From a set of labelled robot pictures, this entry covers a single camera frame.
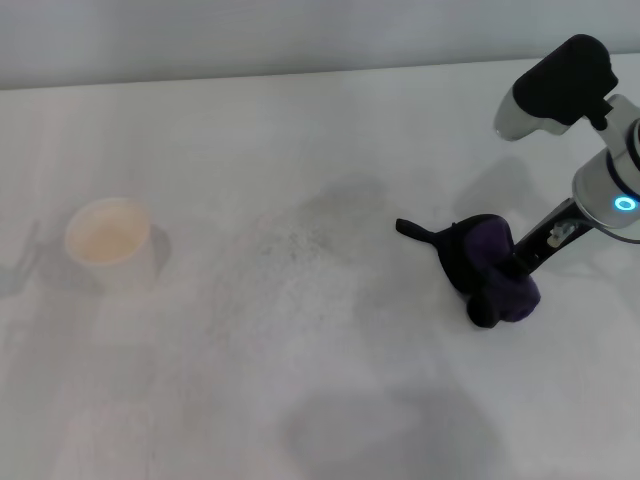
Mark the white paper cup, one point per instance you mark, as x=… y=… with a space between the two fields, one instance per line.
x=107 y=235

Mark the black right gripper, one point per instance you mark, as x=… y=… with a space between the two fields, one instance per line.
x=550 y=240

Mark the purple rag with black trim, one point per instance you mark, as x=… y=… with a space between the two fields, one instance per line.
x=480 y=270

